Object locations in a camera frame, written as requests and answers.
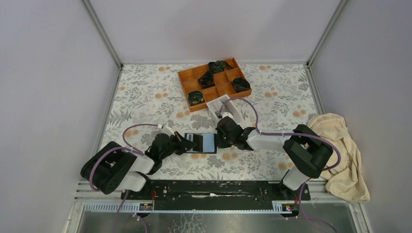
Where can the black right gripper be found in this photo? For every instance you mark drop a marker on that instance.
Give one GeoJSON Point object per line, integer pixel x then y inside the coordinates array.
{"type": "Point", "coordinates": [220, 144]}

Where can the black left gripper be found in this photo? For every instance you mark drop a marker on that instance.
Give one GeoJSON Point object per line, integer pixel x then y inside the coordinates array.
{"type": "Point", "coordinates": [183, 144]}

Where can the black leather card holder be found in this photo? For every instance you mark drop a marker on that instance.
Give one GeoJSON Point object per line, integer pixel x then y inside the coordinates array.
{"type": "Point", "coordinates": [209, 143]}

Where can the white plastic card box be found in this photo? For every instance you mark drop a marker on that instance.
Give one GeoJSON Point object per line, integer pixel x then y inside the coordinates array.
{"type": "Point", "coordinates": [223, 104]}

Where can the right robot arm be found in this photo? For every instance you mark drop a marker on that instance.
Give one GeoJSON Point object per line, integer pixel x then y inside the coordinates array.
{"type": "Point", "coordinates": [308, 152]}

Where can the rolled black belt front-left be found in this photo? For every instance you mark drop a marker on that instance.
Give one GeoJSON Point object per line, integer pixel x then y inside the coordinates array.
{"type": "Point", "coordinates": [195, 97]}

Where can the rolled black belt right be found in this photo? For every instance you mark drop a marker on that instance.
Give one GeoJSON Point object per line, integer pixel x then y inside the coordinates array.
{"type": "Point", "coordinates": [240, 84]}

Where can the rolled black belt middle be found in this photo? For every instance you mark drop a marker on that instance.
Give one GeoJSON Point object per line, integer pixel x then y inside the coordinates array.
{"type": "Point", "coordinates": [206, 80]}

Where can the rolled black belt top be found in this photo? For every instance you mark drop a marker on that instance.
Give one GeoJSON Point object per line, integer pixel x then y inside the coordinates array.
{"type": "Point", "coordinates": [218, 66]}

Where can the beige crumpled cloth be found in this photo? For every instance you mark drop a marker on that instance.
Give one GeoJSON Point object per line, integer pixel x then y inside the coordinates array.
{"type": "Point", "coordinates": [345, 180]}

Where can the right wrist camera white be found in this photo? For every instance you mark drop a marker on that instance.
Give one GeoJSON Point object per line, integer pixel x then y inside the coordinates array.
{"type": "Point", "coordinates": [227, 114]}

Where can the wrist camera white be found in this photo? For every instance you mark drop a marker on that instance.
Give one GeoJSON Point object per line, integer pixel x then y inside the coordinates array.
{"type": "Point", "coordinates": [167, 130]}
{"type": "Point", "coordinates": [227, 114]}

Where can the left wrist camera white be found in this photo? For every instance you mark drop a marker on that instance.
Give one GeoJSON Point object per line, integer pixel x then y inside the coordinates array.
{"type": "Point", "coordinates": [167, 130]}

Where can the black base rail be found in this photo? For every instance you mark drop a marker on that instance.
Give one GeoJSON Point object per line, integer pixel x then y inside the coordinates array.
{"type": "Point", "coordinates": [206, 195]}

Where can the white slotted cable duct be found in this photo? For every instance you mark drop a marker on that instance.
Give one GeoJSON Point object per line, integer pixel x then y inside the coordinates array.
{"type": "Point", "coordinates": [138, 207]}

